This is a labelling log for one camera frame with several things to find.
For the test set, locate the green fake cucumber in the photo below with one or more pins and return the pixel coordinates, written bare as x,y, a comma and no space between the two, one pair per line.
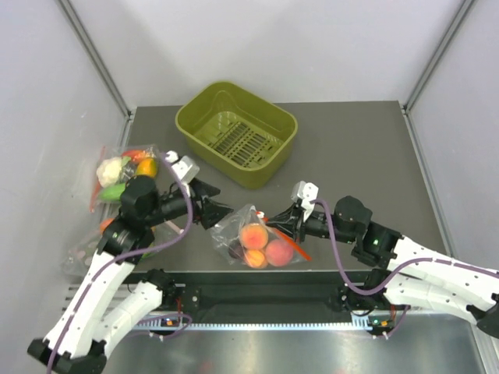
111,193

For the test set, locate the zip bag near left base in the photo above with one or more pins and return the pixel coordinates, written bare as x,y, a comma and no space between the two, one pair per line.
78,259

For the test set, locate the zip bag with vegetables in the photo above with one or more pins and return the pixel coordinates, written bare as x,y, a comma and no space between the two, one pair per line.
87,176

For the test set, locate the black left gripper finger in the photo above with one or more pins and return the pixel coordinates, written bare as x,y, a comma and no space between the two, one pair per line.
203,190
212,212

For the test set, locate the orange fake tomato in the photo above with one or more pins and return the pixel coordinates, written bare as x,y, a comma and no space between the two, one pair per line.
104,224

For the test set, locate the grey slotted cable duct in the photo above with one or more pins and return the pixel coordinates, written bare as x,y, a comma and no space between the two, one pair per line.
354,323

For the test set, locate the olive green plastic basket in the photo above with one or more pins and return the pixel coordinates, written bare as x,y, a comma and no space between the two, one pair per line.
240,134

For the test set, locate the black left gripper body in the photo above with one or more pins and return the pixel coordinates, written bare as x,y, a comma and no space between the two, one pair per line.
176,205

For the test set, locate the orange green fake mango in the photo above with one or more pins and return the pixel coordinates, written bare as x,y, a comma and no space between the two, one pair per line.
147,166

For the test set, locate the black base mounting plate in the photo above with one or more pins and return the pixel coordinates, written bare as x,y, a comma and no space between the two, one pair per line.
271,296

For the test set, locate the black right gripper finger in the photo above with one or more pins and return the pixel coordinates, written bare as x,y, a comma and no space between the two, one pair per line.
284,217
288,229

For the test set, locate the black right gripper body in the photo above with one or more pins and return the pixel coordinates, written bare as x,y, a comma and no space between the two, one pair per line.
300,224

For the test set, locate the small orange fake peach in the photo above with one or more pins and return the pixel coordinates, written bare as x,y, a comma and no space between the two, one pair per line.
255,259

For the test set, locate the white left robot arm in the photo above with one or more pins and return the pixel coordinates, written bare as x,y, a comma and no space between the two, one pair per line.
88,332

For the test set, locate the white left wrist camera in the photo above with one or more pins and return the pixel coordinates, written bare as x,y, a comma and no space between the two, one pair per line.
185,168

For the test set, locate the white fake cauliflower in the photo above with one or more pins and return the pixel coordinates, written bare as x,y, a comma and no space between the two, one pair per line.
108,171

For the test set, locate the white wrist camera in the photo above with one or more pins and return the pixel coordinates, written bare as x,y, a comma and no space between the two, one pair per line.
305,193
185,168

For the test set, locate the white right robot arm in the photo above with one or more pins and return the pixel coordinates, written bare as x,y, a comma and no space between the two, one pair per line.
404,271

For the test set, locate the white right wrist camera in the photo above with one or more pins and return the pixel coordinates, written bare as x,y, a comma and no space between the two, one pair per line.
305,193

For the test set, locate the green fake lime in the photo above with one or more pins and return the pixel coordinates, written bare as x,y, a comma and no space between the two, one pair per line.
146,255

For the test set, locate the red fake pepper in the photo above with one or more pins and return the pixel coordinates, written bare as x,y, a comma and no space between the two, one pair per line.
135,156

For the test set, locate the pink fake peach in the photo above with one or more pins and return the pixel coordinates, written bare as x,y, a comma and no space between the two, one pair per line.
279,253

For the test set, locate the clear zip bag orange seal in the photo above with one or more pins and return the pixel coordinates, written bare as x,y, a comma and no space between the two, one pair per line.
227,231

